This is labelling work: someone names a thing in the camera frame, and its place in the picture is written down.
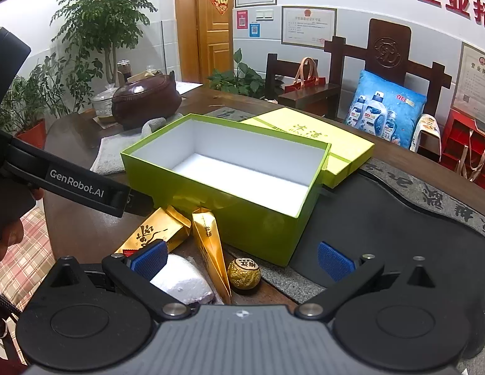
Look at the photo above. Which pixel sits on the carved dark wooden chair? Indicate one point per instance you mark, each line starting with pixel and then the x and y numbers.
pixel 387 50

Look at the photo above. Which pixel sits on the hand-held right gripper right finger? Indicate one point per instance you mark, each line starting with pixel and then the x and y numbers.
pixel 336 262

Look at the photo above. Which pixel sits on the leafy plant in red pot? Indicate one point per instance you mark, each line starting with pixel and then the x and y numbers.
pixel 31 97

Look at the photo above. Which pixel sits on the grey towel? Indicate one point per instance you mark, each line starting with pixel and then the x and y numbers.
pixel 109 152

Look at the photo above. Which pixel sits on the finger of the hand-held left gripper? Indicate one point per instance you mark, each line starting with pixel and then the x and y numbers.
pixel 140 202

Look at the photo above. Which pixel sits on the framed certificate with emblem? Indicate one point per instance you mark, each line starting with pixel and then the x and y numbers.
pixel 308 27

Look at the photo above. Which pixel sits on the blue printed pillow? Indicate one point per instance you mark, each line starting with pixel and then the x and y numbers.
pixel 383 105

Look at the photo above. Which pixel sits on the plaid cushion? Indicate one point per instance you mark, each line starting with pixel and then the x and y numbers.
pixel 23 259

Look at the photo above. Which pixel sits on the white plastic packet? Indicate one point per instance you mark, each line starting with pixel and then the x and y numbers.
pixel 179 281

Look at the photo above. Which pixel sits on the dark wooden desktop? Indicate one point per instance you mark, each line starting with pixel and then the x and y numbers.
pixel 70 191

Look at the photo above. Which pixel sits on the red gift bag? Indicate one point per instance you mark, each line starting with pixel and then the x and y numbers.
pixel 305 82

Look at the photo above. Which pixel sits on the red wrapper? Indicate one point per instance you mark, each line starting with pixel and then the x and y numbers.
pixel 129 252

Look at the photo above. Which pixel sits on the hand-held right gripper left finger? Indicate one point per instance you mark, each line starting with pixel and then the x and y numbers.
pixel 148 258

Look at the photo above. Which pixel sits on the person's left hand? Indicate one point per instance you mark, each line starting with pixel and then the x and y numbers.
pixel 8 248

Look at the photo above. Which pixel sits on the red gift boxes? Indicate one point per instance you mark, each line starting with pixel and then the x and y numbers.
pixel 465 144

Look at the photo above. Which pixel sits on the gold tea packet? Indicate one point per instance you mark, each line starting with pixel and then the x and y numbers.
pixel 156 230
pixel 209 242

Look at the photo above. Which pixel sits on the tall potted tree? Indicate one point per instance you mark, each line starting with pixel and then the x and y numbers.
pixel 105 19

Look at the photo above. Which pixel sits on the framed licence with code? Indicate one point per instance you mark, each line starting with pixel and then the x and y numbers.
pixel 475 82

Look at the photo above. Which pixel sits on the small green plant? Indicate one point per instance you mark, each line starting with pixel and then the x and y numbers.
pixel 234 78

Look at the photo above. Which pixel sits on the green cardboard box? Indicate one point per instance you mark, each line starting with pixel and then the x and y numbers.
pixel 246 218

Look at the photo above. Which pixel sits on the yellow-green box lid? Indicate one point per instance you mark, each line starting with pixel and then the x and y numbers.
pixel 305 132

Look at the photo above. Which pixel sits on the wooden door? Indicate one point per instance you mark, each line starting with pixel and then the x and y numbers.
pixel 203 47

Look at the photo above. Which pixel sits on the glass lidded cup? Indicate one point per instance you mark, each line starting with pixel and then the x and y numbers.
pixel 103 101

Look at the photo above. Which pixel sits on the gold foil tea ball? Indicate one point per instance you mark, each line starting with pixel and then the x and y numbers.
pixel 244 274

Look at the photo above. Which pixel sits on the white printed bag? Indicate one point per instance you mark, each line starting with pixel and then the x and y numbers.
pixel 426 131

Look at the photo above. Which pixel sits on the plain dark wooden chair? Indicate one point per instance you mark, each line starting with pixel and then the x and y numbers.
pixel 273 70

